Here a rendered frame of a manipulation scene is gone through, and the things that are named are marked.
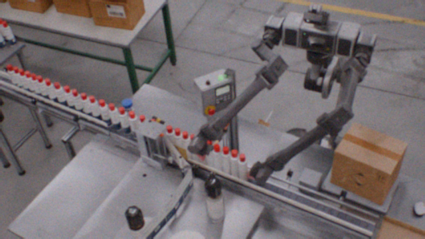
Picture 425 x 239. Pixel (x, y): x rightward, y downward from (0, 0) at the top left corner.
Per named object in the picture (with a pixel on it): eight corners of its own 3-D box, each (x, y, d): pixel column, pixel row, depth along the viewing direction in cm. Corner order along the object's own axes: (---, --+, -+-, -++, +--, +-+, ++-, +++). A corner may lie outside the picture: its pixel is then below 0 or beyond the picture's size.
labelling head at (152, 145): (141, 161, 300) (134, 131, 282) (154, 147, 308) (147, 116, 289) (161, 170, 295) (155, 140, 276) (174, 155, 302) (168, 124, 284)
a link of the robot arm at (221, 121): (276, 79, 247) (262, 62, 243) (281, 80, 242) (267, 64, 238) (212, 141, 245) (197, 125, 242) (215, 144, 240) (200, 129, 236)
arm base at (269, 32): (279, 44, 287) (279, 26, 278) (275, 53, 282) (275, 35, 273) (265, 41, 289) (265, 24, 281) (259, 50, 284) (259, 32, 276)
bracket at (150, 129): (135, 131, 282) (134, 131, 282) (146, 119, 289) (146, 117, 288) (155, 140, 277) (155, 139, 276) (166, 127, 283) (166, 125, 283)
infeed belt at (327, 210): (111, 135, 323) (109, 131, 320) (119, 127, 328) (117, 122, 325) (369, 241, 258) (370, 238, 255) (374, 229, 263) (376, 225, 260)
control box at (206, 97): (196, 106, 272) (192, 79, 258) (225, 95, 276) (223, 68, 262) (204, 118, 265) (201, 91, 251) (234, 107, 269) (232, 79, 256)
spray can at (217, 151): (212, 172, 292) (210, 148, 277) (216, 165, 295) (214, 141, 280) (221, 174, 290) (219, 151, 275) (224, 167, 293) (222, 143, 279)
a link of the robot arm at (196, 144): (221, 134, 242) (209, 121, 240) (212, 151, 235) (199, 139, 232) (204, 141, 251) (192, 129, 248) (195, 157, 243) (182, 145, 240)
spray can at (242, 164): (236, 180, 286) (235, 157, 271) (242, 174, 289) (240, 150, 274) (244, 184, 284) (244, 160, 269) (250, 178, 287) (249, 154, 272)
